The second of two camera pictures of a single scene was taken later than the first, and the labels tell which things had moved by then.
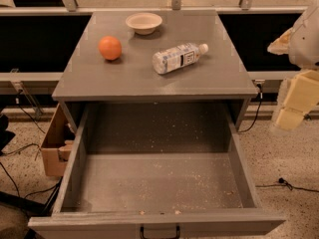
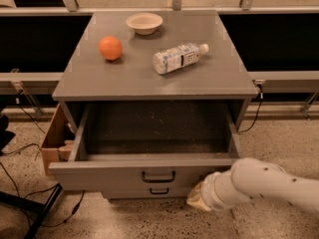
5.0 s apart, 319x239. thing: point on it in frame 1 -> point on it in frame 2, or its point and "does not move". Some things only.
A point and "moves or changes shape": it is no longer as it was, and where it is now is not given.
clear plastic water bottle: x=176 y=57 does not move
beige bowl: x=144 y=23 does not move
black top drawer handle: x=143 y=236 -> x=159 y=180
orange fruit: x=110 y=47 does not move
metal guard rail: x=176 y=5 does not move
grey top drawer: x=157 y=171 moves or changes shape
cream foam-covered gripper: x=305 y=48 -> x=209 y=192
